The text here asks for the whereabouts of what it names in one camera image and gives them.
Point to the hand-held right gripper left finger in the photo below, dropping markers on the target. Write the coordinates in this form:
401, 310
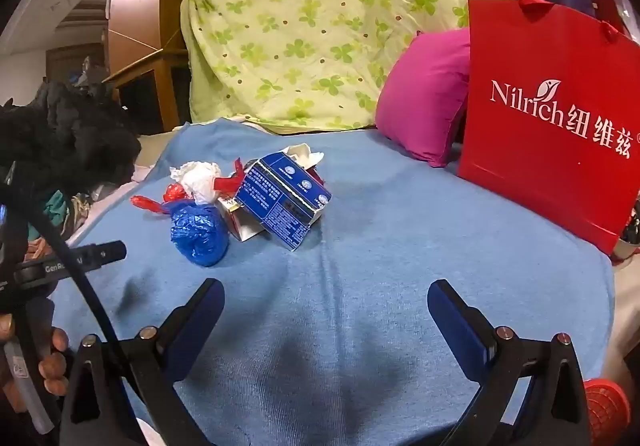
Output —
200, 326

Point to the pink pillow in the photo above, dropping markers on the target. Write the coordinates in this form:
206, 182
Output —
425, 100

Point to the blue medicine box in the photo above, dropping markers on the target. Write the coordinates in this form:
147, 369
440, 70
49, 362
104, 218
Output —
280, 206

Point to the red plastic basket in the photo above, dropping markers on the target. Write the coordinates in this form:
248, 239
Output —
607, 411

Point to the person's left hand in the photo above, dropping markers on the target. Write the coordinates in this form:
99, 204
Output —
54, 366

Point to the colourful patterned cloth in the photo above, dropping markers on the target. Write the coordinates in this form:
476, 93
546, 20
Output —
57, 206

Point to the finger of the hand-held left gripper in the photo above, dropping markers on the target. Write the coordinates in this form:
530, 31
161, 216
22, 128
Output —
100, 254

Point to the white tissue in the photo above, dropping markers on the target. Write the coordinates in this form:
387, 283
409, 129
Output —
200, 183

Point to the green clover print quilt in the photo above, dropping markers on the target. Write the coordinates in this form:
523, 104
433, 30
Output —
310, 25

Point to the blue blanket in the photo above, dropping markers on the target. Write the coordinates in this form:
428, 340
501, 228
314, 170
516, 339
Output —
375, 251

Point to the red plastic bag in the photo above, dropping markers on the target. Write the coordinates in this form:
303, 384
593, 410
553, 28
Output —
172, 193

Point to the wooden headboard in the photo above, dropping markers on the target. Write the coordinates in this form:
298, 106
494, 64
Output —
140, 0

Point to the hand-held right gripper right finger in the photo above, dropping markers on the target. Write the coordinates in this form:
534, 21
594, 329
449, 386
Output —
455, 331

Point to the blue plastic bag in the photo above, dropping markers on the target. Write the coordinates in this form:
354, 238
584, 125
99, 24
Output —
197, 236

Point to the white medicine box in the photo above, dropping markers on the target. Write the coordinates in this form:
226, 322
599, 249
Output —
241, 227

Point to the red paper bag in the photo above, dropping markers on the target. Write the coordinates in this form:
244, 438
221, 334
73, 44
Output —
540, 165

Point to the black fuzzy cloth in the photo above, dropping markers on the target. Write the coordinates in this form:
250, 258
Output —
75, 135

